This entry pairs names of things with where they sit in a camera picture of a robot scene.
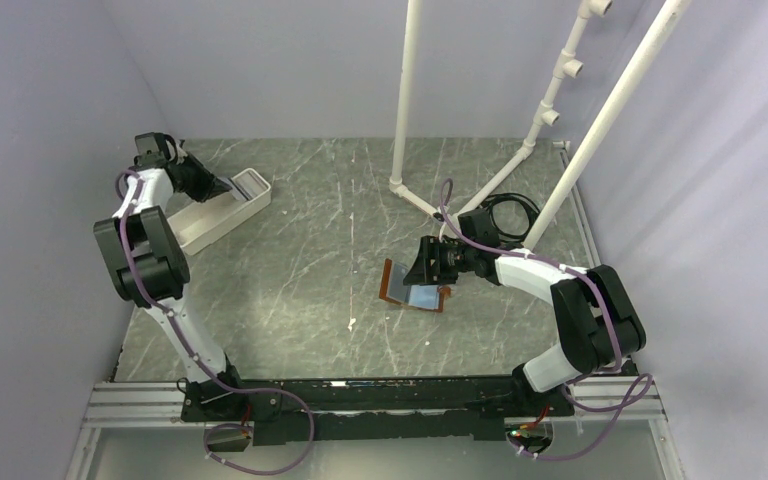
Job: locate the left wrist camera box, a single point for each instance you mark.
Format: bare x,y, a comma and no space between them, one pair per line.
154,150

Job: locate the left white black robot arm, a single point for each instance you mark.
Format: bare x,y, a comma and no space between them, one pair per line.
148,268

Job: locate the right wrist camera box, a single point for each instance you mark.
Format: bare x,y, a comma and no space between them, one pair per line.
477,226

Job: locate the white rectangular plastic tray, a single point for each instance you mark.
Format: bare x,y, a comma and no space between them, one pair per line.
199,225

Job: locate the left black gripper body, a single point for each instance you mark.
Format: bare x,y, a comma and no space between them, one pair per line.
197,181

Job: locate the brown leather card holder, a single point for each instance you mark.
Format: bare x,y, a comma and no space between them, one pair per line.
430,298

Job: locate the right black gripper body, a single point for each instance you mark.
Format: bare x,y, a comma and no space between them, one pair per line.
449,259

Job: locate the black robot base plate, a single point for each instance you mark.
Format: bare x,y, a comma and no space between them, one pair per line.
493,404

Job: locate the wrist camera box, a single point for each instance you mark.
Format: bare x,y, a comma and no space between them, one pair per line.
477,226
154,150

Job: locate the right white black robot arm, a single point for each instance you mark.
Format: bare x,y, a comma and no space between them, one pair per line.
596,322

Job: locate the aluminium extrusion rail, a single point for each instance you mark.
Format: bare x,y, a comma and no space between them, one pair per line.
163,404

